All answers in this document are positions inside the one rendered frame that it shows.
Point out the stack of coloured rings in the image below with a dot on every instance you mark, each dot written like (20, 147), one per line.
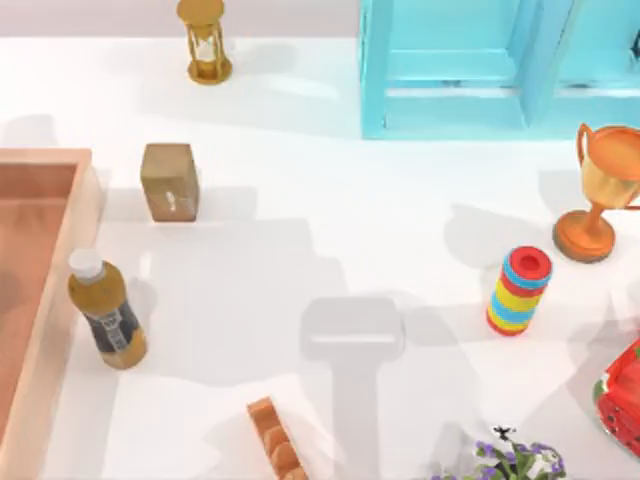
(517, 292)

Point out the amber bottle white cap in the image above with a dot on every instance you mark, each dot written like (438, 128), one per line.
(107, 315)

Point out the orange egg tray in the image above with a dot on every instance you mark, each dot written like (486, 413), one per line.
(275, 440)

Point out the salmon shallow box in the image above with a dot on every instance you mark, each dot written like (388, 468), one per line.
(35, 280)

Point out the purple flower plant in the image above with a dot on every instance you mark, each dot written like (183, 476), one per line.
(520, 457)

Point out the brown wooden block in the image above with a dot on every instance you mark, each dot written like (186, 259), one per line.
(167, 180)

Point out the orange gold trophy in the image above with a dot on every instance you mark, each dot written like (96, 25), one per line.
(602, 190)

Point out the golden hourglass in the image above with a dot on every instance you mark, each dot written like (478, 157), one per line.
(205, 47)

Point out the light blue rack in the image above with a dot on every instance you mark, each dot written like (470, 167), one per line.
(450, 75)

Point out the red box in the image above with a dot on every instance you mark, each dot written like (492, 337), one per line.
(622, 390)

